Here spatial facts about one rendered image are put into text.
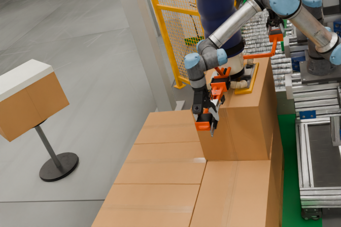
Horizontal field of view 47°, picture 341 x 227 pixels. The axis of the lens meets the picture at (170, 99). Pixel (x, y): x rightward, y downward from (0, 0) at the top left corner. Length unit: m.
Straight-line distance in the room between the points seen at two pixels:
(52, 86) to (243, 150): 1.82
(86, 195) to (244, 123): 1.76
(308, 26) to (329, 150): 1.29
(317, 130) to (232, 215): 1.23
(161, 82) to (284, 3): 2.30
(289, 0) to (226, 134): 0.93
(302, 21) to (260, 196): 0.96
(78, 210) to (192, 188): 1.33
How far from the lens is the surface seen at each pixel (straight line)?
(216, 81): 2.20
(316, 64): 2.18
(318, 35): 1.94
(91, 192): 3.52
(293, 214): 2.85
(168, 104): 4.00
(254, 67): 2.51
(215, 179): 2.38
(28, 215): 3.69
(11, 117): 3.43
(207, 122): 1.88
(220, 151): 2.45
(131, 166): 2.69
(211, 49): 1.82
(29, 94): 3.43
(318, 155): 2.94
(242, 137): 2.34
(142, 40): 3.71
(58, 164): 3.96
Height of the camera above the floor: 2.16
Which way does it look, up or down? 30 degrees down
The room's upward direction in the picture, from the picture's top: 18 degrees counter-clockwise
